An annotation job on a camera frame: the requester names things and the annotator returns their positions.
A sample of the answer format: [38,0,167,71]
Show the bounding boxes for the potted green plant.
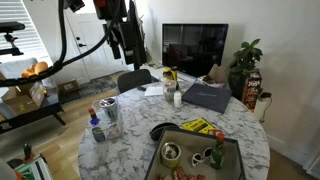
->
[227,38,264,101]

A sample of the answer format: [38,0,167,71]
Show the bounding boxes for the metallic cup with blue label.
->
[99,96,119,122]

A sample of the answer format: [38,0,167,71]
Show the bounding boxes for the black flat screen television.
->
[161,23,230,78]

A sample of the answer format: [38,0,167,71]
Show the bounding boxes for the blue cap small item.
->
[89,118,101,128]

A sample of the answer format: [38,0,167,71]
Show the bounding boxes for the orange Jenga game box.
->
[241,69,263,113]

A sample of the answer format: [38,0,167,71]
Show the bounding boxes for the yellow printed pamphlet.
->
[181,117,216,135]

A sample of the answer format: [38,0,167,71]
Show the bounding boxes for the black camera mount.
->
[0,21,27,57]

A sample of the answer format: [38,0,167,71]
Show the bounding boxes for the large open cardboard box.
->
[0,71,48,116]

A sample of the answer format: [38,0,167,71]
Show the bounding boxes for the white paper napkin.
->
[144,85,165,98]

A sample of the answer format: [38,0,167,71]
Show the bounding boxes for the brown paper bag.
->
[203,63,228,84]

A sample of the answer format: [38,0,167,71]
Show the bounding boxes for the black and yellow bottle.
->
[171,65,180,90]

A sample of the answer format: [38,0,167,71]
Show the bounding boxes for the white frame sunglasses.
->
[190,146,213,168]

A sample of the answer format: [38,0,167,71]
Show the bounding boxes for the small grey spice bottle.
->
[165,90,176,103]

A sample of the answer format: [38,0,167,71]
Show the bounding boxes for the dark grey chair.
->
[116,68,153,95]

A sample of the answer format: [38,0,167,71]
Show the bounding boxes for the yellow lid vitamin bottle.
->
[162,67,174,83]

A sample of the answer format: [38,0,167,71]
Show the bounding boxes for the clear plastic crisper drawer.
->
[87,98,125,144]

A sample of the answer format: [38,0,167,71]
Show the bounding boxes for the small closed cardboard box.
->
[57,79,81,95]

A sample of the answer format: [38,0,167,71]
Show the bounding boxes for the white door with black handle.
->
[64,11,129,84]

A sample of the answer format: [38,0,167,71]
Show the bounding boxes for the dark open cardboard box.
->
[143,126,248,180]

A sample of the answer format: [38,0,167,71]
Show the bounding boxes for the small white box with plug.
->
[253,92,273,123]

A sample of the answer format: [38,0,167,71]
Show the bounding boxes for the green and white box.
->
[14,154,54,180]

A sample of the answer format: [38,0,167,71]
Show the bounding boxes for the open tin can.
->
[160,141,183,169]

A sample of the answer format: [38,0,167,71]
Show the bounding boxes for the green bottle with red cap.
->
[209,132,226,170]

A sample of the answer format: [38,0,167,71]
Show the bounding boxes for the white window blinds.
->
[0,0,51,64]

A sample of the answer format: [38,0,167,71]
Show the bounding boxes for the grey patterned rug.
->
[78,74,119,98]

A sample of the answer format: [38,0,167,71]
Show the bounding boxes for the black round case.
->
[149,122,181,142]

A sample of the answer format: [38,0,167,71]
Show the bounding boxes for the black low bench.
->
[0,89,68,134]

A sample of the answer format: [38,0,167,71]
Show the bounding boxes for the red candy pack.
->
[171,165,189,180]
[188,173,208,180]

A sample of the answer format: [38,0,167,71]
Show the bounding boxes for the red cap sauce bottle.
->
[88,107,98,121]

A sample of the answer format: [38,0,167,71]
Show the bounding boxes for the thick black cable conduit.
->
[0,0,123,88]

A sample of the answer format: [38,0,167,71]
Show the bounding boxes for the small white pill bottle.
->
[173,91,183,108]

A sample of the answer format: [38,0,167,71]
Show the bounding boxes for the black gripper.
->
[93,0,138,66]

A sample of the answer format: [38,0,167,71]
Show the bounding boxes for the small labelled food packet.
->
[91,126,107,143]

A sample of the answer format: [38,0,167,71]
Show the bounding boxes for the white floor vent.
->
[303,151,320,180]

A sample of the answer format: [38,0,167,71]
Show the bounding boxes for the white television stand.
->
[139,63,201,84]

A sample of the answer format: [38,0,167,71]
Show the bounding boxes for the dark blue folder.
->
[181,82,233,114]

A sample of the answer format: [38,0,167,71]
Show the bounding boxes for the clear tub with nuts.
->
[162,79,178,103]

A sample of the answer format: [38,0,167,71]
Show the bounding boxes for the orange plush toy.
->
[21,61,49,79]

